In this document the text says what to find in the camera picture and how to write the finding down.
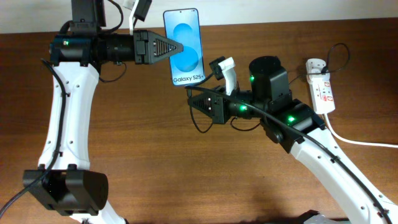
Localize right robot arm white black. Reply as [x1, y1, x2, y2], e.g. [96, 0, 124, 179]
[186, 56, 397, 223]

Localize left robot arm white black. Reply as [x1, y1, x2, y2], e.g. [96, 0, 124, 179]
[23, 0, 183, 223]

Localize white USB charger adapter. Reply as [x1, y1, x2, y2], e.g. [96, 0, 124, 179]
[305, 58, 326, 79]

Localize white power strip mains cord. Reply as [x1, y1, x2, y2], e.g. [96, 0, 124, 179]
[322, 113, 398, 149]

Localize blue Samsung Galaxy smartphone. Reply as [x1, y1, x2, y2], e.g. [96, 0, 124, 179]
[163, 8, 206, 86]

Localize white power strip red switches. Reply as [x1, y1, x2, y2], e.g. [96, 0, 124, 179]
[307, 73, 335, 114]

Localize black USB charging cable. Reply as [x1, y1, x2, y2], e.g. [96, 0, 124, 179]
[185, 42, 351, 134]

